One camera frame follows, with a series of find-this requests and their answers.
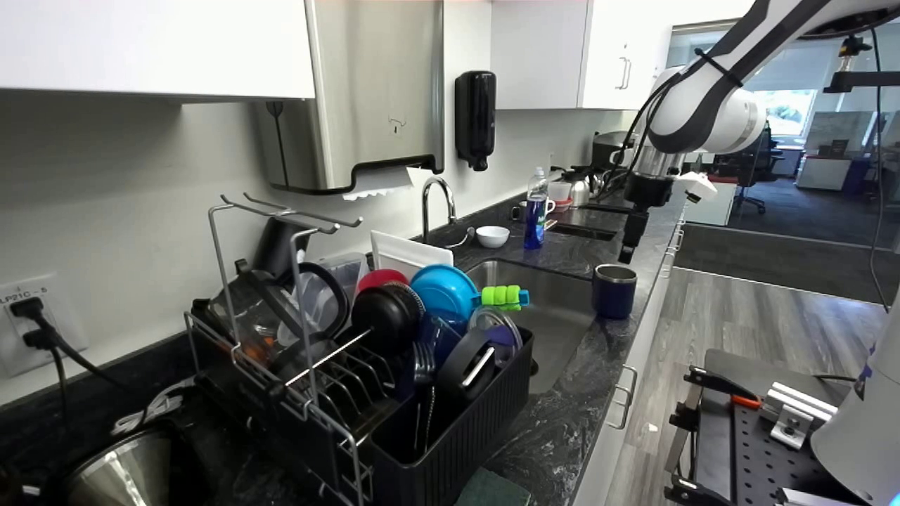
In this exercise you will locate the stainless steel sink basin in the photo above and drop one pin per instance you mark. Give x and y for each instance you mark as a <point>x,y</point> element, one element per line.
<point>558,317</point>

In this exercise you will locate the small white bowl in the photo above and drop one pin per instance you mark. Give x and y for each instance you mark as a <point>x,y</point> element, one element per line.
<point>493,238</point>

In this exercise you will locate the steel paper towel dispenser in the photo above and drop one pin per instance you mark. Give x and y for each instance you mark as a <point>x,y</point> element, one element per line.
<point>375,96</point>

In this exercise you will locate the steel kettle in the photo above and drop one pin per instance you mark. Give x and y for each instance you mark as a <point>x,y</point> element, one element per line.
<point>130,470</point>

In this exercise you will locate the black wall soap dispenser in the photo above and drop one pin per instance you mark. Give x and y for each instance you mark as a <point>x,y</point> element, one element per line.
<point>475,117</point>

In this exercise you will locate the white upper cabinet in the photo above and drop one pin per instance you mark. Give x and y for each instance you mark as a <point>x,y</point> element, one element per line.
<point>202,48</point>

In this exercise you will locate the blue dish soap bottle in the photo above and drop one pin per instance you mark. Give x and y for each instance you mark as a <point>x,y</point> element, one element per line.
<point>535,215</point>

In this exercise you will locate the green yellow sponge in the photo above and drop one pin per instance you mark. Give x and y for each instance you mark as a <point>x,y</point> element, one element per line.
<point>493,490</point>

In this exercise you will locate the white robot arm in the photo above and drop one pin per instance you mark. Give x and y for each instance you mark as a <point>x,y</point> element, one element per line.
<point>707,106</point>

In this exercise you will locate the black perforated tool cart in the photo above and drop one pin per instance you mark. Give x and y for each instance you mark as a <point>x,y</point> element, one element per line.
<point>770,437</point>

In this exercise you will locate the blue round lid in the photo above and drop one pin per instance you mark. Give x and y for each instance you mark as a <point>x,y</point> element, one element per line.
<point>445,290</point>

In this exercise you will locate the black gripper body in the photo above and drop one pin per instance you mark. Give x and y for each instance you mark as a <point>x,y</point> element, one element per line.
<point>642,199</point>

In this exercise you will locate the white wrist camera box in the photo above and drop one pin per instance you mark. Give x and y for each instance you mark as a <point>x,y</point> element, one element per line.
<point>694,187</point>

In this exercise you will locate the black dish drying rack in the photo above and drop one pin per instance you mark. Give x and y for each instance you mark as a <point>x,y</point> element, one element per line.
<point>385,402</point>

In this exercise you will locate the dark blue steel mug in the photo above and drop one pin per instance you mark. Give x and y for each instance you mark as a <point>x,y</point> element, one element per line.
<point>614,290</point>

